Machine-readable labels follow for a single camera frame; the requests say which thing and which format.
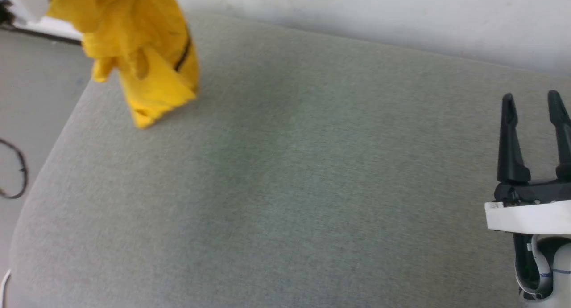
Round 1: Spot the white thin cable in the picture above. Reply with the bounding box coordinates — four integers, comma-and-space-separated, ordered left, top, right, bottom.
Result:
0, 269, 12, 300

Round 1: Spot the black floor cable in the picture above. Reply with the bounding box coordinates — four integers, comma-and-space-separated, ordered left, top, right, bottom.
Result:
0, 139, 29, 199

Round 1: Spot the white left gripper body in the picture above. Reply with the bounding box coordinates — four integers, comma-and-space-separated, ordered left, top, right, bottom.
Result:
0, 0, 50, 24

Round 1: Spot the yellow tiger face garment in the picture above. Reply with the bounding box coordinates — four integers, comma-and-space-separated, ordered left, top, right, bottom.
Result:
45, 0, 200, 129

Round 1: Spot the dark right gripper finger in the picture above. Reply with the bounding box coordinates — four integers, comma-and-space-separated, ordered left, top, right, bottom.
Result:
497, 93, 531, 183
548, 90, 571, 180

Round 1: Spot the grey fabric sofa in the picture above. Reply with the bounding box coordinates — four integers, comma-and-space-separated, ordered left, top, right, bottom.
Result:
7, 12, 571, 308

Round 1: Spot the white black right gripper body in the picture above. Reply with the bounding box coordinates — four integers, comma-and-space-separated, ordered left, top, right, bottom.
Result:
485, 179, 571, 234

